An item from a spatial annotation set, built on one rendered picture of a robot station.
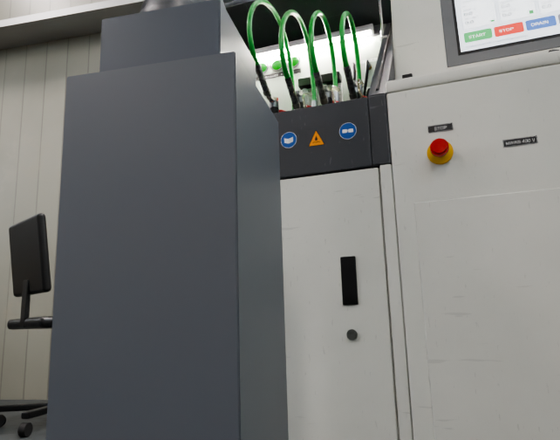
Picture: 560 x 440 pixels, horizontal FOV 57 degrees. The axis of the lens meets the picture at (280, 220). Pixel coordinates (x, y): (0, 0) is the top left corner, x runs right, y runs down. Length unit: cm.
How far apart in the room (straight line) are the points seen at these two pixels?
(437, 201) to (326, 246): 25
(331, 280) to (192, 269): 53
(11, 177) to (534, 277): 419
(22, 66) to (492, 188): 442
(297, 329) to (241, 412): 53
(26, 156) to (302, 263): 377
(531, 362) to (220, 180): 68
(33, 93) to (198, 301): 433
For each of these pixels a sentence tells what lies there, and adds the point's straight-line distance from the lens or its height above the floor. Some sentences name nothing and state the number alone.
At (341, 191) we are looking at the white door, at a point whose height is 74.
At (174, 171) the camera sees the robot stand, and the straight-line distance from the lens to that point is 65.
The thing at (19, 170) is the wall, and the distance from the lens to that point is 468.
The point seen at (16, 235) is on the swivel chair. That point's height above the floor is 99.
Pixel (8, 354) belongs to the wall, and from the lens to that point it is 448.
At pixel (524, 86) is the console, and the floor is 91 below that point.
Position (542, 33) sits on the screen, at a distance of 151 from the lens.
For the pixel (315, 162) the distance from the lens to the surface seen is 115.
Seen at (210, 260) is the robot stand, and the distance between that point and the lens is 60.
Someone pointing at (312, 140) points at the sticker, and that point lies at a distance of 117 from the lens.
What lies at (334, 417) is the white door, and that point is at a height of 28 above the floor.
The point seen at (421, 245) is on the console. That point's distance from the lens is 107.
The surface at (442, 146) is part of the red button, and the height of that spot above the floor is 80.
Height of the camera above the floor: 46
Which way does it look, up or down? 12 degrees up
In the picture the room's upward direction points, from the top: 2 degrees counter-clockwise
